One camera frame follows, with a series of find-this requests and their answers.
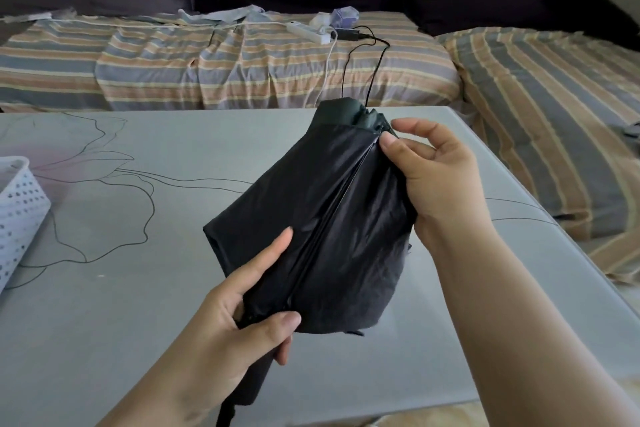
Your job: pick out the person's right hand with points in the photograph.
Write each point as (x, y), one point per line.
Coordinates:
(440, 191)

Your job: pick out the person's left hand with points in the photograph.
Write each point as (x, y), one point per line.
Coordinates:
(215, 336)

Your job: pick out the person's right thumb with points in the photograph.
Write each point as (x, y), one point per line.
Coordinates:
(397, 161)

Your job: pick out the person's left thumb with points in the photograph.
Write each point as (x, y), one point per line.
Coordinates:
(272, 327)

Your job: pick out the black umbrella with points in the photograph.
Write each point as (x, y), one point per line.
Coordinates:
(320, 221)

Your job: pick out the person's right forearm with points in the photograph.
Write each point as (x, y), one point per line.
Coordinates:
(515, 331)

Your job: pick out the person's left forearm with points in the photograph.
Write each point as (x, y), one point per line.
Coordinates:
(137, 404)

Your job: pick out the black charger adapter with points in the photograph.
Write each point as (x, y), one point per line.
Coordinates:
(350, 34)

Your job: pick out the purple and white device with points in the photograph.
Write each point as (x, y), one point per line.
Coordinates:
(344, 17)

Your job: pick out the white power strip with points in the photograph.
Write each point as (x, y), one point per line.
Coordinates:
(307, 32)

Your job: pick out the white plug adapter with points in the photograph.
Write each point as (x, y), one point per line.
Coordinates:
(320, 19)

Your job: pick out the striped quilt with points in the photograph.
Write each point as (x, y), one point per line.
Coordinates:
(555, 111)

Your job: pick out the light blue cloth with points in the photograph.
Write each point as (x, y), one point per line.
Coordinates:
(225, 14)

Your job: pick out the striped bed sheet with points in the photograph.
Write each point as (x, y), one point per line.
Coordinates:
(175, 66)

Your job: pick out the black cloth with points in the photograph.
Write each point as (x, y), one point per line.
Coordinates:
(600, 16)

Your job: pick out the white perforated plastic basket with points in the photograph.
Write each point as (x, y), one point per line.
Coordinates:
(20, 216)

